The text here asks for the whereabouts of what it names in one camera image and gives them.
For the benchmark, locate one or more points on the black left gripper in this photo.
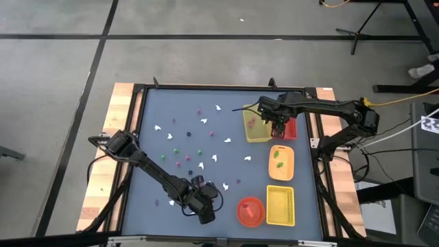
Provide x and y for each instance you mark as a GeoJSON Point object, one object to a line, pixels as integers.
{"type": "Point", "coordinates": [202, 206]}

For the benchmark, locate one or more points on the black table clamp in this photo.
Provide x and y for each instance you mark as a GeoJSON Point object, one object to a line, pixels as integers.
{"type": "Point", "coordinates": [272, 82]}

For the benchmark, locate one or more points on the black desk leg frame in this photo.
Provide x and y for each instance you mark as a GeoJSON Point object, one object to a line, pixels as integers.
{"type": "Point", "coordinates": [404, 87]}

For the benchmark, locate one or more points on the white box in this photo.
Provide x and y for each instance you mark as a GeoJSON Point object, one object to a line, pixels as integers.
{"type": "Point", "coordinates": [377, 214]}

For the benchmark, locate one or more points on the white printed paper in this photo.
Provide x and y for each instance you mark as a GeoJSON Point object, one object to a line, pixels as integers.
{"type": "Point", "coordinates": [430, 124]}

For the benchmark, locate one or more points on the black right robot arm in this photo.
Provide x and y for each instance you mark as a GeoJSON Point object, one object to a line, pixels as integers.
{"type": "Point", "coordinates": [326, 106]}

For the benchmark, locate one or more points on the silver metal bracket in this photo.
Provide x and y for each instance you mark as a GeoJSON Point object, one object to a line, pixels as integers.
{"type": "Point", "coordinates": [317, 243]}
{"type": "Point", "coordinates": [127, 238]}

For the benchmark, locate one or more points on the translucent yellow plastic bin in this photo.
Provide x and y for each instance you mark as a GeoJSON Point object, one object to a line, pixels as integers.
{"type": "Point", "coordinates": [255, 133]}

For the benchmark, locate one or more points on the red slotted basket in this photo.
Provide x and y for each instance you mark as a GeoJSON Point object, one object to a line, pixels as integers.
{"type": "Point", "coordinates": [291, 132]}

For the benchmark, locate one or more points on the person's shoe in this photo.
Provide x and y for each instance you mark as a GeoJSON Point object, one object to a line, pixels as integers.
{"type": "Point", "coordinates": [421, 71]}
{"type": "Point", "coordinates": [433, 57]}

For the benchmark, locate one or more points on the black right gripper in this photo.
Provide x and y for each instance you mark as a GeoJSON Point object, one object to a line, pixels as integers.
{"type": "Point", "coordinates": [278, 109]}

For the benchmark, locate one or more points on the grey metal foot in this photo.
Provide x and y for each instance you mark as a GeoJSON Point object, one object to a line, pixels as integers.
{"type": "Point", "coordinates": [12, 152]}

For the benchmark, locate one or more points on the orange round bowl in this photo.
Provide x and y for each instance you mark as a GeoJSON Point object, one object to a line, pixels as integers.
{"type": "Point", "coordinates": [255, 219]}

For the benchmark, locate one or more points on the peach solid plastic bin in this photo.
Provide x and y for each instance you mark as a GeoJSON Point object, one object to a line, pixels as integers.
{"type": "Point", "coordinates": [286, 171]}

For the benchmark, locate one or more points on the black tripod stand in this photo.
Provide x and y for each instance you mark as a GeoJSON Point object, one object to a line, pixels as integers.
{"type": "Point", "coordinates": [356, 34]}

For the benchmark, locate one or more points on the dark grey desk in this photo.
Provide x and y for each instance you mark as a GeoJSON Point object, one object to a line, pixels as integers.
{"type": "Point", "coordinates": [425, 164]}

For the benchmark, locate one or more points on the white mounting plate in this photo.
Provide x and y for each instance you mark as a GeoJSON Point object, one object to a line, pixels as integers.
{"type": "Point", "coordinates": [314, 142]}

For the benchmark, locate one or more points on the black keyboard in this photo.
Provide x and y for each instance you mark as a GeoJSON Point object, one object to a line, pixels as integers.
{"type": "Point", "coordinates": [430, 223]}

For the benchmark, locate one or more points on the yellow slotted basket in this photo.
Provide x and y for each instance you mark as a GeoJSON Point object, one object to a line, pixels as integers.
{"type": "Point", "coordinates": [280, 206]}

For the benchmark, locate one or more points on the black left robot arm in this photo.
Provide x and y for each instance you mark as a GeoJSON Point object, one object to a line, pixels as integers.
{"type": "Point", "coordinates": [154, 172]}

